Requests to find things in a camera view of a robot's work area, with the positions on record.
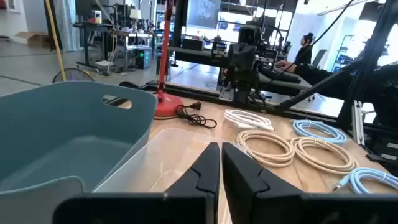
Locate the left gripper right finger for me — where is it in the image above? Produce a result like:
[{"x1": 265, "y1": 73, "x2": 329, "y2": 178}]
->
[{"x1": 221, "y1": 142, "x2": 398, "y2": 224}]

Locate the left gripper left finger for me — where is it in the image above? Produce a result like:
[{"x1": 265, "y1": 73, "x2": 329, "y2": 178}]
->
[{"x1": 52, "y1": 142, "x2": 221, "y2": 224}]

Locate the white cable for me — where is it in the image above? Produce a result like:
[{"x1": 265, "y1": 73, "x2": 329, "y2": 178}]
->
[{"x1": 223, "y1": 108, "x2": 275, "y2": 131}]

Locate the light blue cable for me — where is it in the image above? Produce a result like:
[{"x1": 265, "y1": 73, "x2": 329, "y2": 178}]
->
[
  {"x1": 292, "y1": 119, "x2": 348, "y2": 146},
  {"x1": 332, "y1": 167, "x2": 398, "y2": 195}
]

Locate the black keyboard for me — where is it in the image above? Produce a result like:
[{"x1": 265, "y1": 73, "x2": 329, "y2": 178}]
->
[{"x1": 257, "y1": 68, "x2": 301, "y2": 83}]

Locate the clear plastic bin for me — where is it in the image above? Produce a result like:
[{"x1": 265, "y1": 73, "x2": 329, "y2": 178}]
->
[{"x1": 93, "y1": 127, "x2": 246, "y2": 194}]

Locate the computer tower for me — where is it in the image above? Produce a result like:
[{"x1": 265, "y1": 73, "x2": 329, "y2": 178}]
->
[{"x1": 135, "y1": 48, "x2": 152, "y2": 70}]

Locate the black equipment desk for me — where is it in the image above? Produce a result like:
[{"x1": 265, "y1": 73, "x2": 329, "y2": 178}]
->
[{"x1": 73, "y1": 21, "x2": 162, "y2": 69}]

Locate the teal plastic bin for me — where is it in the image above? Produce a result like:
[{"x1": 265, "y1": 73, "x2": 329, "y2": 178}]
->
[{"x1": 0, "y1": 80, "x2": 159, "y2": 224}]

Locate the grey curtain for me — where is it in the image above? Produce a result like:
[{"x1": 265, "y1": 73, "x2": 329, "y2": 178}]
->
[{"x1": 54, "y1": 0, "x2": 81, "y2": 52}]

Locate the cardboard box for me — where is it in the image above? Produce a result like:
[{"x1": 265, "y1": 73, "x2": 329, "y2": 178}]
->
[{"x1": 14, "y1": 30, "x2": 50, "y2": 48}]

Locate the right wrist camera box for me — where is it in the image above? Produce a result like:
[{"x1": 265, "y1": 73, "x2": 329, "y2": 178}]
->
[{"x1": 238, "y1": 26, "x2": 262, "y2": 46}]

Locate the beige coiled cable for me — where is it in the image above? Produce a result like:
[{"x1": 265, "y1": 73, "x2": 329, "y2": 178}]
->
[
  {"x1": 236, "y1": 129, "x2": 295, "y2": 168},
  {"x1": 290, "y1": 136, "x2": 359, "y2": 175}
]

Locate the black power cord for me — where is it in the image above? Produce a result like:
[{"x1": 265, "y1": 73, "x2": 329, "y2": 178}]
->
[{"x1": 154, "y1": 101, "x2": 218, "y2": 129}]

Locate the large dark wall screen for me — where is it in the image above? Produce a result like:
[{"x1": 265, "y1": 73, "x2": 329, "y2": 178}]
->
[{"x1": 186, "y1": 0, "x2": 222, "y2": 30}]

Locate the silver aluminium bracket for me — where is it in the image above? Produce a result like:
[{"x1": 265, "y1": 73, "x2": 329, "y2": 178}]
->
[{"x1": 353, "y1": 100, "x2": 365, "y2": 146}]

